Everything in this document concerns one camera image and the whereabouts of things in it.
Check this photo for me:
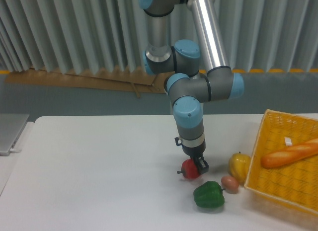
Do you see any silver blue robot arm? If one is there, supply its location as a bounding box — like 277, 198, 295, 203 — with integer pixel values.
139, 0, 244, 174

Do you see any baguette bread loaf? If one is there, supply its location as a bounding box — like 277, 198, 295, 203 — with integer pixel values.
260, 138, 318, 168

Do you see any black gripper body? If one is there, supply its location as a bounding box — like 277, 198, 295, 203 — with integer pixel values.
182, 141, 206, 157

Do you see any yellow bell pepper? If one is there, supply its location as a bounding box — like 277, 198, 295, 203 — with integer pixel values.
229, 152, 251, 184

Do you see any small white tag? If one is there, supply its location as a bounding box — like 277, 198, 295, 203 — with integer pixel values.
285, 137, 293, 147

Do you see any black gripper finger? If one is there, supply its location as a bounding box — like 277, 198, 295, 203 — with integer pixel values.
196, 158, 208, 174

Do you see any brown cardboard sheet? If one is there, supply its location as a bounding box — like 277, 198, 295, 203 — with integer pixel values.
0, 66, 171, 98

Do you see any red bell pepper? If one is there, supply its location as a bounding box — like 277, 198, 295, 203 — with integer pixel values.
177, 159, 200, 179

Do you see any silver laptop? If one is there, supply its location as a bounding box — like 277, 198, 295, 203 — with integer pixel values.
0, 113, 29, 156

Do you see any green bell pepper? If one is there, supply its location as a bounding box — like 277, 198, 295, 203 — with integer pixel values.
193, 181, 225, 209

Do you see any brown potato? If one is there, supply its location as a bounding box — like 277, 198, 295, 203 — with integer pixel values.
221, 175, 239, 194

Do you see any yellow woven basket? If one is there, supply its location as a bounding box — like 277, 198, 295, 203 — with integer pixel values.
244, 109, 318, 215

